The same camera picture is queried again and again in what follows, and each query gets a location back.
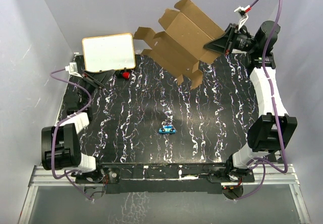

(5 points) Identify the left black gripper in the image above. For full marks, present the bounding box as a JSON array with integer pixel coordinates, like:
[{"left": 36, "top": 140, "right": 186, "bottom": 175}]
[{"left": 78, "top": 70, "right": 115, "bottom": 107}]

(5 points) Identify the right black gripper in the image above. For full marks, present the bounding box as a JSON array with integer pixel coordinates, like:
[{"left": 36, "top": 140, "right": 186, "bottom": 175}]
[{"left": 204, "top": 24, "right": 259, "bottom": 56}]

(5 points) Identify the red black stamp toy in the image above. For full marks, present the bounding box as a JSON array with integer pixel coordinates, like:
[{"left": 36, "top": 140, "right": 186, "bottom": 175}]
[{"left": 116, "top": 68, "right": 131, "bottom": 80}]

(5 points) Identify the brown cardboard box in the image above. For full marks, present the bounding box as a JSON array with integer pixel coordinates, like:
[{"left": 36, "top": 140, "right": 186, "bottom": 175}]
[{"left": 133, "top": 0, "right": 224, "bottom": 89}]

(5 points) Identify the blue toy car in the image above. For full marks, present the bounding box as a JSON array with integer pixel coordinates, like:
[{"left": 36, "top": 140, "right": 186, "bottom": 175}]
[{"left": 158, "top": 125, "right": 176, "bottom": 134}]

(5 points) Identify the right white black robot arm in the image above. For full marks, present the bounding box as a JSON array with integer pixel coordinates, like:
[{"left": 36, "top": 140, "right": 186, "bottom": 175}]
[{"left": 204, "top": 21, "right": 297, "bottom": 182}]

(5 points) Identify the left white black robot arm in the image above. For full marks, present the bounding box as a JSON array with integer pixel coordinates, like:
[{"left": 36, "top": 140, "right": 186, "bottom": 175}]
[{"left": 41, "top": 70, "right": 116, "bottom": 183}]

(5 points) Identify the white board orange frame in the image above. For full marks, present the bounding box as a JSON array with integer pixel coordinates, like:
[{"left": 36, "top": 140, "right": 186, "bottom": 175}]
[{"left": 82, "top": 33, "right": 136, "bottom": 73}]

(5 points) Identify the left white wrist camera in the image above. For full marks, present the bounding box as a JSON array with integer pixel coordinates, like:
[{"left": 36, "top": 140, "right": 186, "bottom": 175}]
[{"left": 65, "top": 62, "right": 79, "bottom": 77}]

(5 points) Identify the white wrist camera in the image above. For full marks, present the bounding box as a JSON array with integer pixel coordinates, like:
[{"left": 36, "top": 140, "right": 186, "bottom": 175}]
[
  {"left": 234, "top": 5, "right": 251, "bottom": 30},
  {"left": 65, "top": 62, "right": 79, "bottom": 77}
]

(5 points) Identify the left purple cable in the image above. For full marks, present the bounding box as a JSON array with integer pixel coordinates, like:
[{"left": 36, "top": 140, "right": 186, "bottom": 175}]
[{"left": 49, "top": 67, "right": 106, "bottom": 202}]

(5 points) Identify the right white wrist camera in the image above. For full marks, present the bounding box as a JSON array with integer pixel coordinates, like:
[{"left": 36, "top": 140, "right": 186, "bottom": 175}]
[{"left": 234, "top": 5, "right": 251, "bottom": 30}]

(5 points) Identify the aluminium frame rail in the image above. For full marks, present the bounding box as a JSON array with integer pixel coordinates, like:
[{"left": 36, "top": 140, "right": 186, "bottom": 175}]
[{"left": 19, "top": 164, "right": 312, "bottom": 224}]

